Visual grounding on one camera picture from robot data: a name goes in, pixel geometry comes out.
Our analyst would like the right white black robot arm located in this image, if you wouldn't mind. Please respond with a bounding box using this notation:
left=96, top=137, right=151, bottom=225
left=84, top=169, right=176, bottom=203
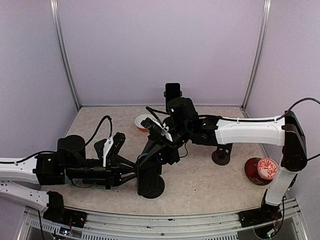
left=136, top=97, right=308, bottom=222

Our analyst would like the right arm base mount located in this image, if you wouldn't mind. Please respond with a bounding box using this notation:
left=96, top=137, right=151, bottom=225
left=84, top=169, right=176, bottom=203
left=238, top=196, right=283, bottom=228

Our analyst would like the dark red saucer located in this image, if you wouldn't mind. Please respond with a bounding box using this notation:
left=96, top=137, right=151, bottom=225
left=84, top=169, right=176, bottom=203
left=244, top=157, right=272, bottom=186

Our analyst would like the red patterned bowl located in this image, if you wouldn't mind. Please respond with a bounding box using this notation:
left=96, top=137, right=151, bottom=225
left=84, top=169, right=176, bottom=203
left=257, top=158, right=279, bottom=180

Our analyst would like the black pole phone stand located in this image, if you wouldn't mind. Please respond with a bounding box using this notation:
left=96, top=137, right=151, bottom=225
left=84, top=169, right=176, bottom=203
left=162, top=91, right=183, bottom=128
left=143, top=175, right=165, bottom=199

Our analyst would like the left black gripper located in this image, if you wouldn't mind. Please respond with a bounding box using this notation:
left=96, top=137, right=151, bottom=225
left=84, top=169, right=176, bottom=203
left=64, top=155, right=142, bottom=191

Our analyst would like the aluminium frame post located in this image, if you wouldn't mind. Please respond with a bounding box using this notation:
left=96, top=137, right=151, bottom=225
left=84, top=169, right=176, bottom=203
left=50, top=0, right=82, bottom=111
left=241, top=0, right=272, bottom=112

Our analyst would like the orange white bowl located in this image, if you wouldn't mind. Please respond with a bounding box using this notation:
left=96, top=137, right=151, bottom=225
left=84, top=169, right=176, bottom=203
left=134, top=114, right=155, bottom=133

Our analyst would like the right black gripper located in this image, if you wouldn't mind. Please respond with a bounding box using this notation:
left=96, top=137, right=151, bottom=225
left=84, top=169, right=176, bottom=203
left=138, top=121, right=191, bottom=168

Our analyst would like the right aluminium frame post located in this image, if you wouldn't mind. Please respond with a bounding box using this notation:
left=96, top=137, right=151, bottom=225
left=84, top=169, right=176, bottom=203
left=241, top=0, right=272, bottom=112

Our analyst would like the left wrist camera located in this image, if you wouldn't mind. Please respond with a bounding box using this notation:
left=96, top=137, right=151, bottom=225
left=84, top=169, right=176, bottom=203
left=102, top=132, right=126, bottom=167

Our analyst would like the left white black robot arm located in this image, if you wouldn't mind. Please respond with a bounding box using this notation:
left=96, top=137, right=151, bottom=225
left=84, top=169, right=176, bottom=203
left=0, top=132, right=137, bottom=190

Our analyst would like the black teal phone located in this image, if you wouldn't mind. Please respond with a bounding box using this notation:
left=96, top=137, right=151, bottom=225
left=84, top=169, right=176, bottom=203
left=164, top=82, right=182, bottom=100

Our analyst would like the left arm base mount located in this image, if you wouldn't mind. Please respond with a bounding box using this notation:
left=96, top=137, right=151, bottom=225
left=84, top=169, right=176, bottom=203
left=43, top=191, right=87, bottom=228

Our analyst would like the left aluminium frame post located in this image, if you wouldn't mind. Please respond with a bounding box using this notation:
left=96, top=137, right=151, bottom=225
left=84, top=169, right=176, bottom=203
left=50, top=0, right=82, bottom=111

